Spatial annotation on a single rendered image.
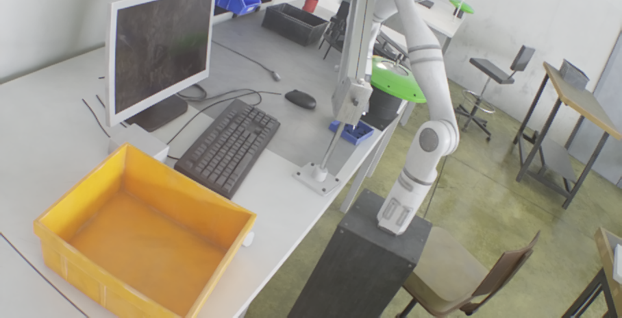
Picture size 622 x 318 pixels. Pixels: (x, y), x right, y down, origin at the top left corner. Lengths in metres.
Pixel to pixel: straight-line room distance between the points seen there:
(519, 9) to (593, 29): 1.10
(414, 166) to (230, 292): 0.62
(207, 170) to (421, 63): 0.58
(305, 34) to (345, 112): 1.03
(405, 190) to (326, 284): 0.36
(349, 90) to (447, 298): 0.82
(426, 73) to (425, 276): 0.73
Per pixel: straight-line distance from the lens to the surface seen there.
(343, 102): 1.28
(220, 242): 1.06
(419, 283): 1.78
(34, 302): 0.87
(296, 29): 2.30
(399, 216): 1.43
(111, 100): 1.21
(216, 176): 1.22
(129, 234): 1.02
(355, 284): 1.49
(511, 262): 1.67
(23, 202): 1.05
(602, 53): 6.68
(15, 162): 1.16
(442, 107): 1.39
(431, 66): 1.36
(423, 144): 1.35
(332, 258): 1.46
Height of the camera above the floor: 1.61
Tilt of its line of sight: 25 degrees down
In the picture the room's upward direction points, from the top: 24 degrees clockwise
